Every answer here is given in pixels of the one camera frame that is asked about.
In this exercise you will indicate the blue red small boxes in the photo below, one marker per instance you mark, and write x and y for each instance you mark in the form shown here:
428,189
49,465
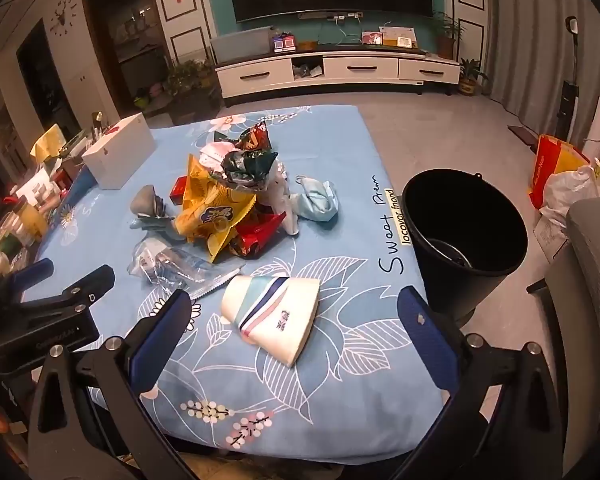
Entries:
285,44

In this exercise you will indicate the small photo frame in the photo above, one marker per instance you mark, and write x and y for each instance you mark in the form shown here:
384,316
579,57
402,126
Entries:
371,38

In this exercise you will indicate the red yellow shopping bag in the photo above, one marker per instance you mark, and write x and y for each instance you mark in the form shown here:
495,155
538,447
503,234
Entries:
550,165

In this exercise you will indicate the dark floor mat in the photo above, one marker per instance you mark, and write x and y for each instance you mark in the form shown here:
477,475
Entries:
522,133

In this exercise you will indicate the clear storage box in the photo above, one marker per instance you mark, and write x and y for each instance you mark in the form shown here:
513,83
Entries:
240,45

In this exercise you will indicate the blue face mask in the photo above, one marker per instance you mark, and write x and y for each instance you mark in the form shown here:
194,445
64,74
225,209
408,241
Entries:
317,202

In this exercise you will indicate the antler wall clock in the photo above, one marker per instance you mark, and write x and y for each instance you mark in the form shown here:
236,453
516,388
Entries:
62,20

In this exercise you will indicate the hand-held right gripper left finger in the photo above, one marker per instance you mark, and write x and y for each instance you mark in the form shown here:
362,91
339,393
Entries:
162,342

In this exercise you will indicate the white television cabinet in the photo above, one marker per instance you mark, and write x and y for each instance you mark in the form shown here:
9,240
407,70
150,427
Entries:
360,67

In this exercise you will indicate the red brown snack bag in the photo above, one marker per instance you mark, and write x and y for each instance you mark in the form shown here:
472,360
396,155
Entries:
255,137

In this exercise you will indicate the grey curtain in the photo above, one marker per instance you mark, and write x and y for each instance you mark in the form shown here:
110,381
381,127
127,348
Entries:
530,35

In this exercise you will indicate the yellow desk calendar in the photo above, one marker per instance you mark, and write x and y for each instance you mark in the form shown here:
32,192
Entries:
397,37

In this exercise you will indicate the grey sofa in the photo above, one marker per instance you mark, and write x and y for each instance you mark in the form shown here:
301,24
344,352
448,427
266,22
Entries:
590,285

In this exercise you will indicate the small red box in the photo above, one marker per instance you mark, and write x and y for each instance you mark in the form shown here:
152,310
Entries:
177,187

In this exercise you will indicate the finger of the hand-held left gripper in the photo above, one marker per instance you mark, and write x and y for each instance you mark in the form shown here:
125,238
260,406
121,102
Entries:
75,295
32,271

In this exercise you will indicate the grey face mask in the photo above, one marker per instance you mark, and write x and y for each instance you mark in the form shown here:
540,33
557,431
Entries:
145,202

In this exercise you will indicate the black plastic bucket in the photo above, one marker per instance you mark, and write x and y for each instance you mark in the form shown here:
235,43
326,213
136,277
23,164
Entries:
485,260

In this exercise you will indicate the dark green snack packet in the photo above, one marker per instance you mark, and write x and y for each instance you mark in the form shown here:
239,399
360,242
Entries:
250,162

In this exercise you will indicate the yellow snack bag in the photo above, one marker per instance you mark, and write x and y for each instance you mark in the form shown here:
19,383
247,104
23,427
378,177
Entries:
210,210

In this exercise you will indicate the potted plants on stand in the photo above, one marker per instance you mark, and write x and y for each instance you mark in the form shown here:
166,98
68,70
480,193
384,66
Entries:
190,82

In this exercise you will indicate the clear plastic wrapper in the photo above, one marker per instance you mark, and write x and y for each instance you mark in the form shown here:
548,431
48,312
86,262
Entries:
180,265

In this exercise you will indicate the pink white wrapper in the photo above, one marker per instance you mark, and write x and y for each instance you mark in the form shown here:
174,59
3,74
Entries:
215,154

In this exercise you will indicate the large white plastic bag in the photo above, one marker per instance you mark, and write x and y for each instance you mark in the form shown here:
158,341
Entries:
572,190

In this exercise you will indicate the yellow cloth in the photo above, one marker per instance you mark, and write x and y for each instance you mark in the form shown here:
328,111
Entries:
47,142

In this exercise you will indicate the upright vacuum cleaner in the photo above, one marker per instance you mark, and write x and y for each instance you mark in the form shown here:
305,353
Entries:
570,100

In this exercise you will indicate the blue floral tablecloth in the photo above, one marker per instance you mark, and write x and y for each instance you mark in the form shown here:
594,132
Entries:
330,160

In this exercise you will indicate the white cardboard box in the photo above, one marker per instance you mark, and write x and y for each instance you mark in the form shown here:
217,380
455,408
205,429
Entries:
125,155

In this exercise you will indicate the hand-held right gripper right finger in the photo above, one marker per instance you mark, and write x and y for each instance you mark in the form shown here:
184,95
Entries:
425,340

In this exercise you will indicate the white striped paper cup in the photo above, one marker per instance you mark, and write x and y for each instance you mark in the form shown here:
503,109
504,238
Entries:
280,330

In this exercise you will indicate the tall potted plant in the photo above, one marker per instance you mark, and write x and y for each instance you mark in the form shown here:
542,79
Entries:
447,35

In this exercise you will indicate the small potted plant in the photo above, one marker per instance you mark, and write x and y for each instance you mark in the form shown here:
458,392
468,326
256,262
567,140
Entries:
470,77

